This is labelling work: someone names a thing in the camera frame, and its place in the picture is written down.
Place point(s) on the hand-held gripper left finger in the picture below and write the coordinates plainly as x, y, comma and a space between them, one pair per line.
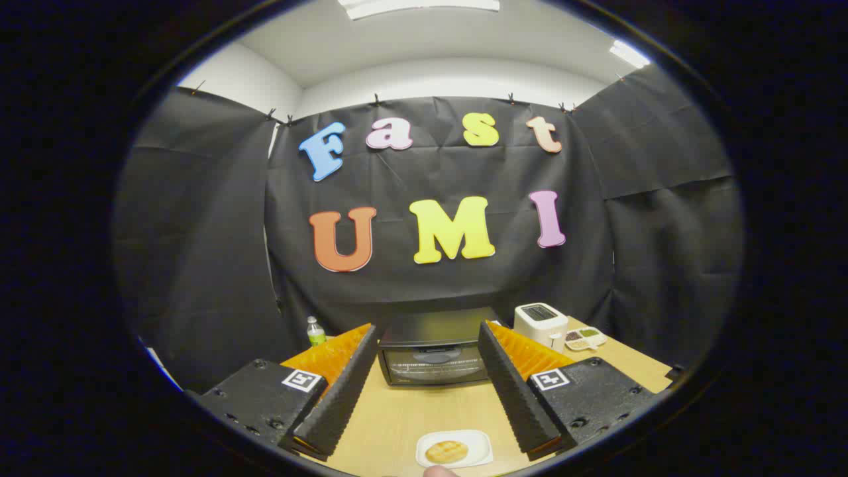
341, 391

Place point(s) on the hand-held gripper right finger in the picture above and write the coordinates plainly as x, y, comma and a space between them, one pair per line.
513, 391

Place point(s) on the golden bread roll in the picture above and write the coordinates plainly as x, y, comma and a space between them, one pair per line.
446, 452

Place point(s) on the black toaster oven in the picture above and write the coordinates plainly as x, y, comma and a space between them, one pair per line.
430, 331

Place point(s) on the white pop-up toaster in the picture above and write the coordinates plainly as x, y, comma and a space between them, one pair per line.
540, 326

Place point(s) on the green label drink bottle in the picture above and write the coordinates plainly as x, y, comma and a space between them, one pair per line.
315, 334

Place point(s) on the white square plate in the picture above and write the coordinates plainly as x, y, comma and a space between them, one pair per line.
478, 442

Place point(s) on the white divided snack tray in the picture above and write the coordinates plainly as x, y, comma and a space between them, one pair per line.
585, 339

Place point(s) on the small ceiling light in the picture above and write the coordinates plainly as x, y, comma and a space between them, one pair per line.
629, 54

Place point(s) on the long ceiling light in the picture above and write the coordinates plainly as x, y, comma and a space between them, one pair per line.
417, 6

